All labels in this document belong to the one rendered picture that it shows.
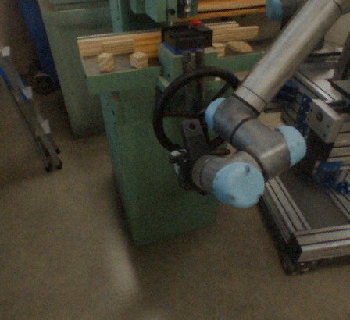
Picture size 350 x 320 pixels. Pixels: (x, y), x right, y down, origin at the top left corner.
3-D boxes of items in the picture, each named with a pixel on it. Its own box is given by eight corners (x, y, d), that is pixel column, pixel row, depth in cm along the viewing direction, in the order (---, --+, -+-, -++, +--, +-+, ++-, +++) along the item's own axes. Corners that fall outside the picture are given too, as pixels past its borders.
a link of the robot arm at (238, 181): (276, 193, 48) (236, 221, 46) (242, 180, 58) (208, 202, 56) (260, 154, 46) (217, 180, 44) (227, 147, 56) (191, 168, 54)
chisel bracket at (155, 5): (157, 27, 92) (155, -2, 86) (145, 18, 102) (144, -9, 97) (178, 25, 94) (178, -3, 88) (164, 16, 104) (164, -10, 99)
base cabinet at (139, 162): (134, 249, 138) (116, 128, 95) (112, 173, 181) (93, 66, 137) (216, 223, 151) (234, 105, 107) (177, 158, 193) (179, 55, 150)
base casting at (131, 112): (116, 127, 95) (112, 103, 89) (93, 66, 137) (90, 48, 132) (233, 104, 107) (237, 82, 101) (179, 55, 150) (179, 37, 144)
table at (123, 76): (94, 110, 78) (90, 90, 74) (82, 70, 101) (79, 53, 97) (276, 79, 95) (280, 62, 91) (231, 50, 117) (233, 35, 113)
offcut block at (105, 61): (109, 71, 85) (107, 57, 82) (99, 70, 85) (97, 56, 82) (114, 66, 87) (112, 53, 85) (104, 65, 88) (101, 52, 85)
